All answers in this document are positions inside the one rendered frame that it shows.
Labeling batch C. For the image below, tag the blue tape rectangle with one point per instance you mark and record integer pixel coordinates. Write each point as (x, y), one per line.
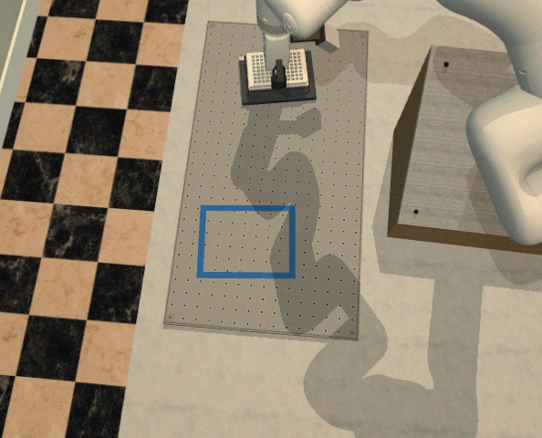
(275, 208)

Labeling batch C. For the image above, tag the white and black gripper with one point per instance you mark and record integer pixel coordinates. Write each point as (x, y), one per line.
(276, 52)

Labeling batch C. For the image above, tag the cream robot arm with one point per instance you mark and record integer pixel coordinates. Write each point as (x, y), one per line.
(503, 132)

